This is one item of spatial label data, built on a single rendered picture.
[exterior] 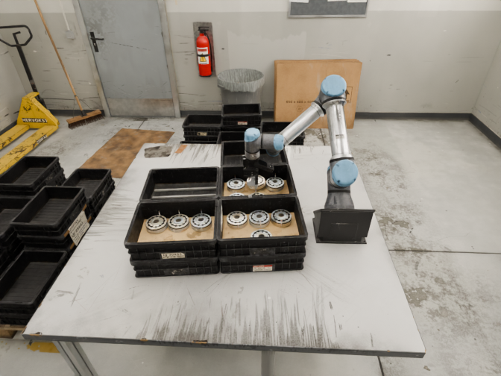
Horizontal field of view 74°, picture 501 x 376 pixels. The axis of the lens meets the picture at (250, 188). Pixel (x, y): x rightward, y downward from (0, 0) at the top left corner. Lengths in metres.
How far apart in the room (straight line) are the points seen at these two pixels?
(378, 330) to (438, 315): 1.11
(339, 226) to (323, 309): 0.43
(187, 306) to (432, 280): 1.84
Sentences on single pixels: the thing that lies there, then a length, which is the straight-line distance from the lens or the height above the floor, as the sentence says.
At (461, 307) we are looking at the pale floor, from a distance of 2.72.
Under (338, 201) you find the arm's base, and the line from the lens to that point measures 1.70.
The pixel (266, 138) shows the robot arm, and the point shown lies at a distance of 1.63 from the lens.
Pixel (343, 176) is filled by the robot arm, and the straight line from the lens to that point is 1.58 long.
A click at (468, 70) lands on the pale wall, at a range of 5.14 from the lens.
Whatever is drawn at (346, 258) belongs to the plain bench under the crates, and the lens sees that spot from 1.74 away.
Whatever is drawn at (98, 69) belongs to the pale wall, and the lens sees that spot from 5.02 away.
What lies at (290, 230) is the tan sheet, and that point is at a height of 0.83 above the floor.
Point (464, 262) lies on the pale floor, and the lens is 3.03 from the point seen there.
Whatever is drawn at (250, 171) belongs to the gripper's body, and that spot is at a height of 1.00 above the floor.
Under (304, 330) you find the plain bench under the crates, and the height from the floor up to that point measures 0.70.
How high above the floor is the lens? 1.96
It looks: 36 degrees down
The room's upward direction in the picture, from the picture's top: 1 degrees counter-clockwise
